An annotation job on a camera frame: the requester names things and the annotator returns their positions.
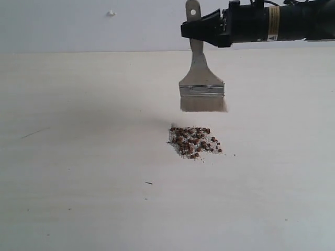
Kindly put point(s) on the scattered rice and brown pellets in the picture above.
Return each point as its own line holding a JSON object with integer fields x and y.
{"x": 196, "y": 144}

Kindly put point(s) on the wide white bristle paint brush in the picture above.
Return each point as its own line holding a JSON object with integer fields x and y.
{"x": 201, "y": 90}

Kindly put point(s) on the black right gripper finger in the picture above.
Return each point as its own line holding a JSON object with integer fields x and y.
{"x": 203, "y": 28}

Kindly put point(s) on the small white wall blob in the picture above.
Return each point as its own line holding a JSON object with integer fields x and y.
{"x": 110, "y": 13}

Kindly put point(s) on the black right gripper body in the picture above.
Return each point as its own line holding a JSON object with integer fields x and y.
{"x": 258, "y": 21}

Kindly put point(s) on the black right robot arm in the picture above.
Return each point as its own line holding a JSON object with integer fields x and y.
{"x": 294, "y": 20}

